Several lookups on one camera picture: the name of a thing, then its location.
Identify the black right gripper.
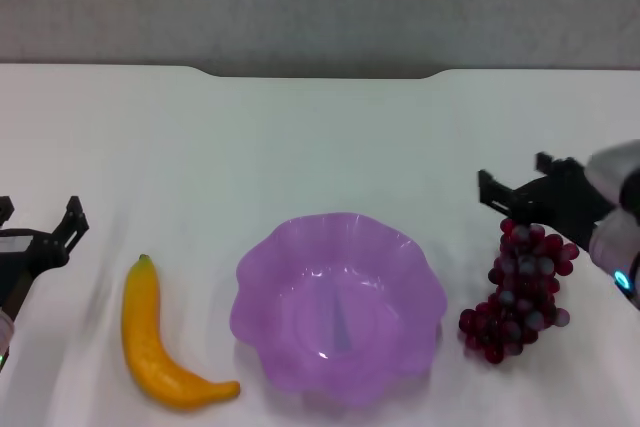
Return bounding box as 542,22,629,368
478,151,616,252

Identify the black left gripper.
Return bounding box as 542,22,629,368
0,195,90,321

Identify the dark red grape bunch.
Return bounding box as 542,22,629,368
458,218,581,366

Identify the yellow banana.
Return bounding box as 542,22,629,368
122,253,242,408

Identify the purple scalloped plastic bowl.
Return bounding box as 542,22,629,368
229,212,449,409

